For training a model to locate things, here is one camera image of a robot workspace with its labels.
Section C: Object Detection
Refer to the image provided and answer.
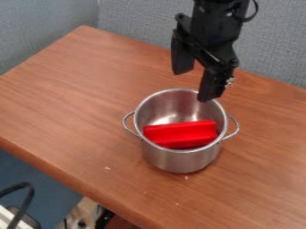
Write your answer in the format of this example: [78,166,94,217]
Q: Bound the red block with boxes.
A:
[142,120,219,148]

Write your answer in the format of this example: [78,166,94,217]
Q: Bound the black cable loop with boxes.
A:
[0,182,36,229]

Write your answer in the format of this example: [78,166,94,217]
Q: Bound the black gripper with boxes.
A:
[171,0,243,102]

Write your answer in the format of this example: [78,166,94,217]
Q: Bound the white box under table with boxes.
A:
[0,204,43,229]

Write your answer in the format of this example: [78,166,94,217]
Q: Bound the stainless steel pot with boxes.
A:
[123,89,239,174]

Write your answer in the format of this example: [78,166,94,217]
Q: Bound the beige clutter under table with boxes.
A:
[63,196,115,229]

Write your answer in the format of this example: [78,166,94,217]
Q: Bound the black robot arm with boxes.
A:
[171,0,258,102]

